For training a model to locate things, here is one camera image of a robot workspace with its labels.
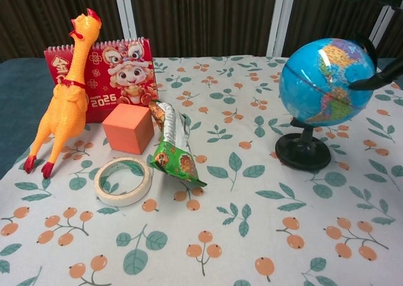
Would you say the dark white-framed partition panel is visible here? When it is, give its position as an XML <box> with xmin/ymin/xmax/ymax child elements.
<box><xmin>276</xmin><ymin>0</ymin><xmax>397</xmax><ymax>59</ymax></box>
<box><xmin>125</xmin><ymin>0</ymin><xmax>295</xmax><ymax>59</ymax></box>
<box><xmin>0</xmin><ymin>0</ymin><xmax>141</xmax><ymax>63</ymax></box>
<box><xmin>374</xmin><ymin>5</ymin><xmax>403</xmax><ymax>60</ymax></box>

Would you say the beige masking tape roll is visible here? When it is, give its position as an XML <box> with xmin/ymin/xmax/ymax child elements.
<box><xmin>93</xmin><ymin>156</ymin><xmax>154</xmax><ymax>207</ymax></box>

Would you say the yellow rubber chicken toy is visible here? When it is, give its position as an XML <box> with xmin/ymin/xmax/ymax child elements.
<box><xmin>23</xmin><ymin>8</ymin><xmax>103</xmax><ymax>178</ymax></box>

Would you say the blue desk globe black stand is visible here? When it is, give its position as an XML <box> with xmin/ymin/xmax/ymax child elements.
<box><xmin>275</xmin><ymin>37</ymin><xmax>378</xmax><ymax>171</ymax></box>

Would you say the floral leaf print tablecloth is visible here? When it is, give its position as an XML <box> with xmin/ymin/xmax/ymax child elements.
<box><xmin>0</xmin><ymin>55</ymin><xmax>403</xmax><ymax>286</ymax></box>

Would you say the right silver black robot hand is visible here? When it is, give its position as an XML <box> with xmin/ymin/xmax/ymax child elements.
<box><xmin>348</xmin><ymin>0</ymin><xmax>403</xmax><ymax>91</ymax></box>

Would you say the green silver snack packet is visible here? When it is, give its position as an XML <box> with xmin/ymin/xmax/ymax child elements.
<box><xmin>148</xmin><ymin>99</ymin><xmax>208</xmax><ymax>188</ymax></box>

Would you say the orange foam cube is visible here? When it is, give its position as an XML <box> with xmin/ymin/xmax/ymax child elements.
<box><xmin>102</xmin><ymin>103</ymin><xmax>156</xmax><ymax>156</ymax></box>

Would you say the red 2026 desk calendar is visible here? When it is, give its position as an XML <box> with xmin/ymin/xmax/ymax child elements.
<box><xmin>43</xmin><ymin>37</ymin><xmax>159</xmax><ymax>123</ymax></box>

